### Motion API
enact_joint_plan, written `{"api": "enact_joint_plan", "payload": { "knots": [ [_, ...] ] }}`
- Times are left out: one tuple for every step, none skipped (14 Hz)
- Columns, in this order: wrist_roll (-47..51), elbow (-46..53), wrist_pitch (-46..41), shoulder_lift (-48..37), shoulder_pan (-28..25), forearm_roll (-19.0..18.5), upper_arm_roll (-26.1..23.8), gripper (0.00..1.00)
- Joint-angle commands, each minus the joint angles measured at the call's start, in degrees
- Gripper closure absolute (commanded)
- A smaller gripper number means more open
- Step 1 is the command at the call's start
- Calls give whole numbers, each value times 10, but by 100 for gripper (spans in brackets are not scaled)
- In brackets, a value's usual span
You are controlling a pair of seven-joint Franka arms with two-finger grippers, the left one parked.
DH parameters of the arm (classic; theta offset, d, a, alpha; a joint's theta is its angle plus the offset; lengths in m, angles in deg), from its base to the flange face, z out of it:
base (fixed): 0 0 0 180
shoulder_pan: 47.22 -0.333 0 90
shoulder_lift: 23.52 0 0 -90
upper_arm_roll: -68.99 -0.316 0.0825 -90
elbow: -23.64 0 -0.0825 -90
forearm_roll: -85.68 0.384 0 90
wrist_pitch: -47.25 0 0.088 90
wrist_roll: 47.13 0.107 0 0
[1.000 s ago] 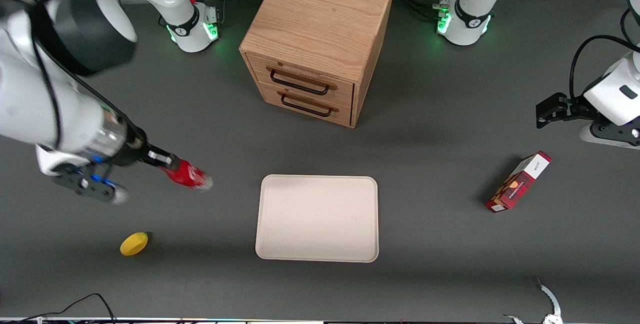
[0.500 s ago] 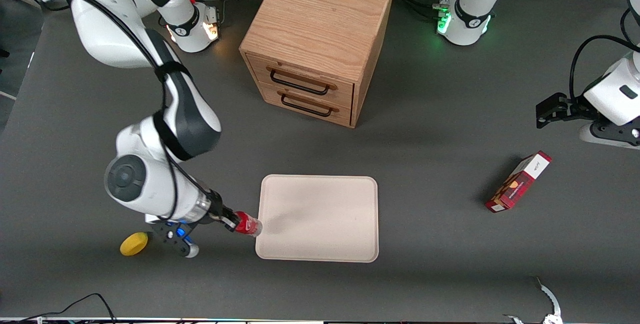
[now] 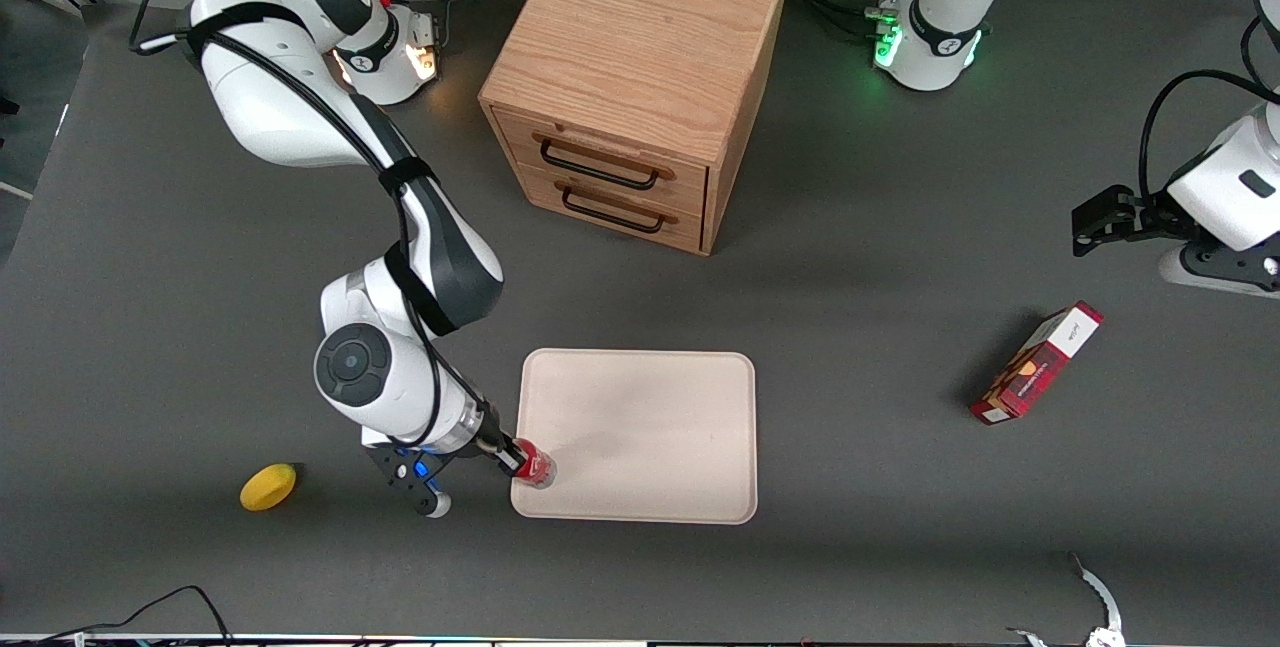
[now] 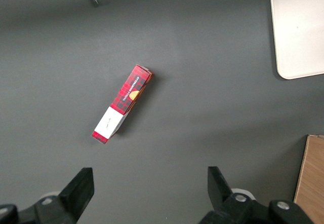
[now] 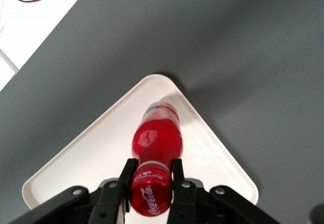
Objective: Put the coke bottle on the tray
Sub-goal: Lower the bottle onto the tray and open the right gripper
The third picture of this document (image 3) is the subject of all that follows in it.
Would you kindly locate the grey base connector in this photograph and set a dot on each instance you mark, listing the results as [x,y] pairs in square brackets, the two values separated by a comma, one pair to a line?
[883,19]
[422,30]

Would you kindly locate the yellow lemon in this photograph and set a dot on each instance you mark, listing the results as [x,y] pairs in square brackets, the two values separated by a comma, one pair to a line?
[267,487]

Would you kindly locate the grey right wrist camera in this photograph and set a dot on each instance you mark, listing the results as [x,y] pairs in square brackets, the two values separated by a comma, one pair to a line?
[410,472]

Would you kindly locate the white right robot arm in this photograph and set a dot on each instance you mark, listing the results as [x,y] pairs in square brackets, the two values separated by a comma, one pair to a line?
[270,97]

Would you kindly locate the red coke bottle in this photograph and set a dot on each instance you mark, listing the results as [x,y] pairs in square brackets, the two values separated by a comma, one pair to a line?
[540,468]

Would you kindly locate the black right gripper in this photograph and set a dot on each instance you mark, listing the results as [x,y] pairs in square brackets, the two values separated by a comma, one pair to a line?
[494,440]

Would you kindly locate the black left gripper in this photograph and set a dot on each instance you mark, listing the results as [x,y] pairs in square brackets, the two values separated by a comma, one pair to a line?
[1146,210]

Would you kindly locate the grey left base connector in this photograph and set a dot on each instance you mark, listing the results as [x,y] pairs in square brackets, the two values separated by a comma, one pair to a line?
[883,19]

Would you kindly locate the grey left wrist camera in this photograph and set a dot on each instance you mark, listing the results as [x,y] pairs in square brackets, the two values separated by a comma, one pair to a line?
[1178,270]

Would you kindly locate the beige plastic tray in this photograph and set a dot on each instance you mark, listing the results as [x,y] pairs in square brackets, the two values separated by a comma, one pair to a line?
[650,437]

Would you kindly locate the wooden drawer cabinet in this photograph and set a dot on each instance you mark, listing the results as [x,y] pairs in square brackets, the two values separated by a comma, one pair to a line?
[640,47]

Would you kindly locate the grey right base connector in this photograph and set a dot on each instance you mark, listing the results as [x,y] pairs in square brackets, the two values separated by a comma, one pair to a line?
[422,30]

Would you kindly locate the small white plastic piece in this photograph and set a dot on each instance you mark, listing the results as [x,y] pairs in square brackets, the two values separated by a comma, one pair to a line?
[1028,637]

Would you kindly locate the white curved plastic strip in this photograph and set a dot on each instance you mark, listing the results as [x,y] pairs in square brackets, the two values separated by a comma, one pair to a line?
[1103,592]

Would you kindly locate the red and white snack box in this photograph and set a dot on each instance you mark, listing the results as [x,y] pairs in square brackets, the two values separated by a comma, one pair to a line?
[1035,367]

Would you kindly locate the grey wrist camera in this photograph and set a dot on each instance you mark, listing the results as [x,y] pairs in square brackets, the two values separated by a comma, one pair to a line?
[1178,270]
[410,472]

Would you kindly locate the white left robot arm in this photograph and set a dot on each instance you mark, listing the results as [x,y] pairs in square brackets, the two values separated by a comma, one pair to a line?
[940,42]

